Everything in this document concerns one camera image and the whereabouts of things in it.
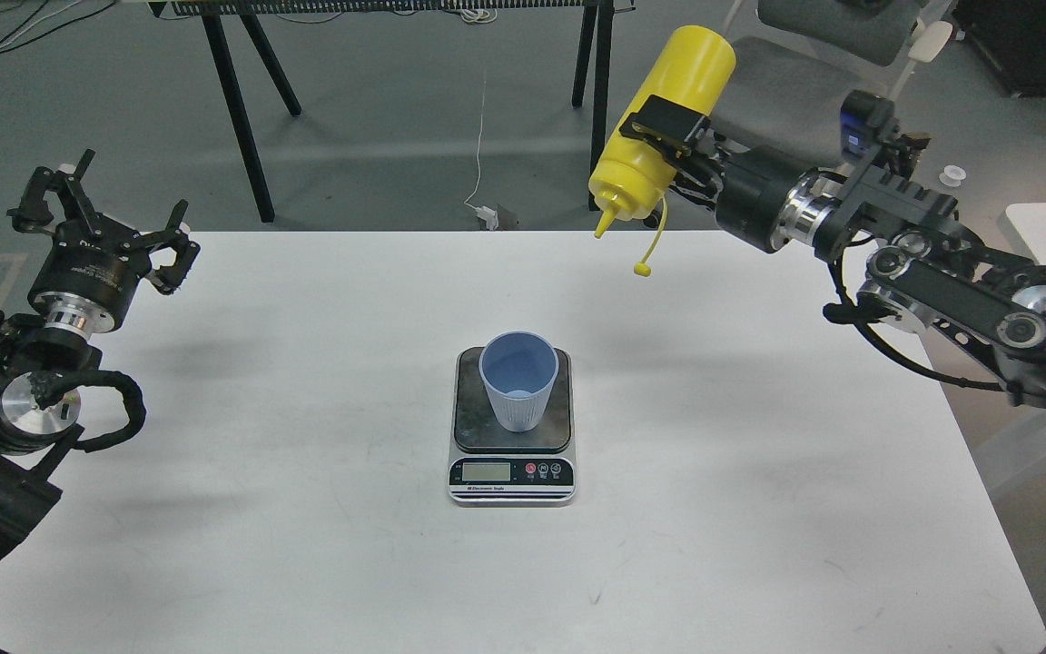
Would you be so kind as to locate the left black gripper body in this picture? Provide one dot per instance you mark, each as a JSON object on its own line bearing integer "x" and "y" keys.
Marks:
{"x": 86, "y": 285}

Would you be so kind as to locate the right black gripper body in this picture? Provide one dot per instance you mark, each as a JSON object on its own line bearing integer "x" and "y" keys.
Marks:
{"x": 756, "y": 185}

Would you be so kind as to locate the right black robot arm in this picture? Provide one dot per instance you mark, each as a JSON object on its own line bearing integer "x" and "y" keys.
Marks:
{"x": 897, "y": 252}

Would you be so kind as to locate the small white spool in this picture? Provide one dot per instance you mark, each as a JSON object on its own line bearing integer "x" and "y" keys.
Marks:
{"x": 952, "y": 176}

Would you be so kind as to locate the black equipment case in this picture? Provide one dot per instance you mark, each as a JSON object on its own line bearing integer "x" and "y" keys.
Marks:
{"x": 1011, "y": 37}

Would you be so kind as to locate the yellow squeeze bottle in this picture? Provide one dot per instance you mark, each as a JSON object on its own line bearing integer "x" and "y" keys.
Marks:
{"x": 630, "y": 181}

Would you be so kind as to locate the black metal frame table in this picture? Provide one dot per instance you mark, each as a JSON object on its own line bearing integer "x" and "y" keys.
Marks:
{"x": 356, "y": 106}

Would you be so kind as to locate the digital kitchen scale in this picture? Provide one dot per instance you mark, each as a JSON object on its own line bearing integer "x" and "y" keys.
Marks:
{"x": 489, "y": 465}

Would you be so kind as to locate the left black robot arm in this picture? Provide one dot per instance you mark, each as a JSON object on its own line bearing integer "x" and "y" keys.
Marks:
{"x": 54, "y": 395}

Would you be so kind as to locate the blue ribbed plastic cup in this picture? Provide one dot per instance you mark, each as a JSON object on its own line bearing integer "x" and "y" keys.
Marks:
{"x": 518, "y": 372}

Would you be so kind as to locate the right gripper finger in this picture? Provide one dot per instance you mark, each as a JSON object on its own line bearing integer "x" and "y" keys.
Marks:
{"x": 698, "y": 183}
{"x": 679, "y": 134}

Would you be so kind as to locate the grey office chair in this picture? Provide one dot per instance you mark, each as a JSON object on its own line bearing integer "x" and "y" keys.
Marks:
{"x": 798, "y": 60}

